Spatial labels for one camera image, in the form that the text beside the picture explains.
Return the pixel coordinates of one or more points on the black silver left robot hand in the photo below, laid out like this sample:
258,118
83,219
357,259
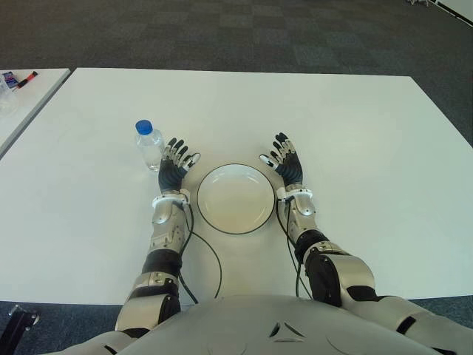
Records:
170,174

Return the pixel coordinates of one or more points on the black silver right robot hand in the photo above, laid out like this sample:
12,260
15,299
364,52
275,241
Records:
292,170

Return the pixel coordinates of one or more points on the clear bottle with blue cap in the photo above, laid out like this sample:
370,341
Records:
149,151

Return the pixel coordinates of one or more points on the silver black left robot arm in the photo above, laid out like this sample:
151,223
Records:
162,229

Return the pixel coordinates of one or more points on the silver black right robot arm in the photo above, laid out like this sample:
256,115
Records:
354,270

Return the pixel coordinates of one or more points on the white plate with black rim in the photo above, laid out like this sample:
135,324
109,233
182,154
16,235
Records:
236,199

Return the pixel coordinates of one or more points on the grey robot torso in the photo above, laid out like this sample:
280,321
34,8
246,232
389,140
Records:
236,325

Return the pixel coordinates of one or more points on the red black marker pen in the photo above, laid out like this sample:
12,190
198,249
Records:
27,78

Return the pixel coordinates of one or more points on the clear plastic container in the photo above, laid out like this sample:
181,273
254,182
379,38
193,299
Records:
5,100

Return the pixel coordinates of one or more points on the blue printed packet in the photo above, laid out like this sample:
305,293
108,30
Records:
9,78

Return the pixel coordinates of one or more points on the black wheeled stand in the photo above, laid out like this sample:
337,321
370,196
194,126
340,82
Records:
22,321

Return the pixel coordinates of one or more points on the grey chair base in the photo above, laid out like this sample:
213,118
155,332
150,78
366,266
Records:
417,1

